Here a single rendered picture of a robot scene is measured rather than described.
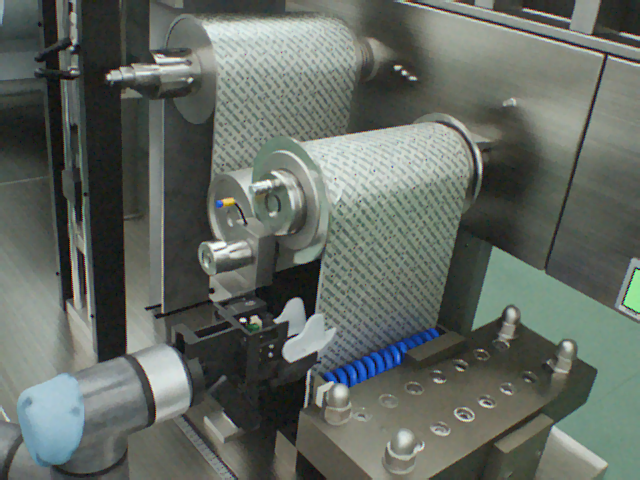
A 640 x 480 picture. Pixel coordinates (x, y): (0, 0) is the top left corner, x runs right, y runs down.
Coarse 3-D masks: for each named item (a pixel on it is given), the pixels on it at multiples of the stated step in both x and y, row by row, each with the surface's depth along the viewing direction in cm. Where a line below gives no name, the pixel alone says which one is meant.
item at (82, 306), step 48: (48, 0) 91; (96, 0) 81; (96, 48) 84; (48, 96) 97; (96, 96) 86; (48, 144) 101; (96, 144) 89; (96, 192) 92; (96, 240) 95; (96, 288) 99; (96, 336) 102
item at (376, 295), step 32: (448, 224) 89; (352, 256) 80; (384, 256) 84; (416, 256) 88; (448, 256) 93; (320, 288) 78; (352, 288) 82; (384, 288) 86; (416, 288) 91; (352, 320) 85; (384, 320) 89; (416, 320) 94; (352, 352) 88
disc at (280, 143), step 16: (272, 144) 78; (288, 144) 75; (256, 160) 81; (304, 160) 74; (256, 176) 82; (320, 176) 72; (320, 192) 73; (256, 208) 83; (320, 208) 73; (320, 224) 74; (320, 240) 75; (288, 256) 80; (304, 256) 78
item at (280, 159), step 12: (276, 156) 77; (288, 156) 75; (264, 168) 80; (276, 168) 78; (288, 168) 76; (300, 168) 74; (468, 168) 89; (300, 180) 75; (312, 180) 73; (468, 180) 89; (312, 192) 73; (312, 204) 74; (312, 216) 74; (312, 228) 75; (276, 240) 81; (288, 240) 79; (300, 240) 77
